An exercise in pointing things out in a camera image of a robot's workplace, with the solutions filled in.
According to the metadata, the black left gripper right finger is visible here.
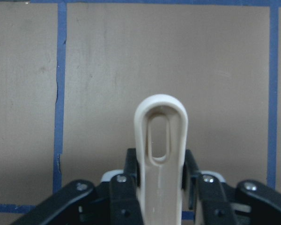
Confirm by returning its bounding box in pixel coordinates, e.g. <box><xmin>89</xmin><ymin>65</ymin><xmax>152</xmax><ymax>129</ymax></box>
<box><xmin>182</xmin><ymin>150</ymin><xmax>281</xmax><ymax>225</ymax></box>

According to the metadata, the beige plastic dustpan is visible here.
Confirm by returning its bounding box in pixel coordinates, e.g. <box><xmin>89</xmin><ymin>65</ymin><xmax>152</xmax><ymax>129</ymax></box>
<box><xmin>134</xmin><ymin>94</ymin><xmax>188</xmax><ymax>225</ymax></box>

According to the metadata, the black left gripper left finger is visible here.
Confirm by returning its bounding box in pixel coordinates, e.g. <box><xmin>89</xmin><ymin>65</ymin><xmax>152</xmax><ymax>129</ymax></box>
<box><xmin>13</xmin><ymin>149</ymin><xmax>143</xmax><ymax>225</ymax></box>

